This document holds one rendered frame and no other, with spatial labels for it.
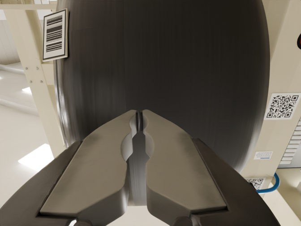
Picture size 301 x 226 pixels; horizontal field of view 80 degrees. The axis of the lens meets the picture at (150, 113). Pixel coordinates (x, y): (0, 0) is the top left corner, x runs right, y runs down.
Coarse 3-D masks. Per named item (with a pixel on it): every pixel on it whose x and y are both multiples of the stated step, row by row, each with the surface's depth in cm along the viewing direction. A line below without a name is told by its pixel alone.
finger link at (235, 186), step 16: (208, 160) 8; (224, 176) 7; (240, 176) 7; (224, 192) 7; (240, 192) 7; (256, 192) 7; (240, 208) 6; (256, 208) 6; (208, 224) 6; (224, 224) 6; (240, 224) 6; (256, 224) 6; (272, 224) 6
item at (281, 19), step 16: (272, 0) 39; (288, 0) 35; (272, 16) 39; (288, 16) 36; (272, 32) 39; (288, 32) 37; (272, 48) 40; (288, 48) 39; (272, 64) 40; (288, 64) 40; (272, 80) 42; (288, 80) 42; (272, 128) 49; (288, 128) 49; (256, 144) 51; (272, 144) 52; (256, 160) 54; (272, 160) 54; (256, 176) 58; (272, 176) 58
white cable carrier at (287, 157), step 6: (300, 120) 50; (300, 126) 50; (294, 132) 51; (300, 132) 51; (294, 138) 52; (300, 138) 52; (288, 144) 53; (294, 144) 53; (288, 150) 54; (294, 150) 54; (282, 156) 56; (288, 156) 56; (282, 162) 56; (288, 162) 57
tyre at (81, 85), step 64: (64, 0) 24; (128, 0) 21; (192, 0) 21; (256, 0) 23; (64, 64) 22; (128, 64) 21; (192, 64) 21; (256, 64) 22; (64, 128) 26; (192, 128) 23; (256, 128) 25
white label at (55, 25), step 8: (48, 16) 23; (56, 16) 22; (64, 16) 22; (48, 24) 23; (56, 24) 22; (64, 24) 22; (48, 32) 23; (56, 32) 22; (64, 32) 22; (48, 40) 23; (56, 40) 22; (64, 40) 22; (48, 48) 22; (56, 48) 22; (64, 48) 22; (48, 56) 22; (56, 56) 22; (64, 56) 22
